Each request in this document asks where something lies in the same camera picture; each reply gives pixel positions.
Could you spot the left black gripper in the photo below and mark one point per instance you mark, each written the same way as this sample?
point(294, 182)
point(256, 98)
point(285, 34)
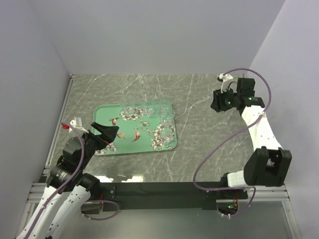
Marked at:
point(108, 134)

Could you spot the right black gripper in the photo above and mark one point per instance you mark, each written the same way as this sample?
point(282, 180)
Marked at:
point(217, 104)

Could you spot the clear glass wide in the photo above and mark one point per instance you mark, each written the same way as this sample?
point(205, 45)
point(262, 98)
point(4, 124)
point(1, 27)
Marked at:
point(149, 108)

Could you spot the small clear glass mid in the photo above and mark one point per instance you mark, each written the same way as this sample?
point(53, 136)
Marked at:
point(166, 115)

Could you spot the clear stemmed glass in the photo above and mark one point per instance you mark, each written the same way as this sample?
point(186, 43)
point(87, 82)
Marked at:
point(166, 136)

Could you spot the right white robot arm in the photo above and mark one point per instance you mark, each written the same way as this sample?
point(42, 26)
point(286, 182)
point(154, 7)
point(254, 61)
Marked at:
point(269, 163)

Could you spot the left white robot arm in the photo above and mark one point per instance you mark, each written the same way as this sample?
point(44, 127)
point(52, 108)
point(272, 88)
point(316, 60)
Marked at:
point(67, 187)

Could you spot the green floral bird tray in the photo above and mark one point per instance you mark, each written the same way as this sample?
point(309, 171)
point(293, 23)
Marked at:
point(134, 136)

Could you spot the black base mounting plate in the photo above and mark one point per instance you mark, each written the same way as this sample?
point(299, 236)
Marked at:
point(165, 195)

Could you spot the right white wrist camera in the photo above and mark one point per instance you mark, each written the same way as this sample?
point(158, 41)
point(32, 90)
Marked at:
point(226, 80)

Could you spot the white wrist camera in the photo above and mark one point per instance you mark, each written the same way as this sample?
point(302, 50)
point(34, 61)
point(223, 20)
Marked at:
point(226, 80)
point(76, 123)

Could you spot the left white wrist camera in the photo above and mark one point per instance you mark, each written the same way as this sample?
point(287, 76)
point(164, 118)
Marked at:
point(76, 123)

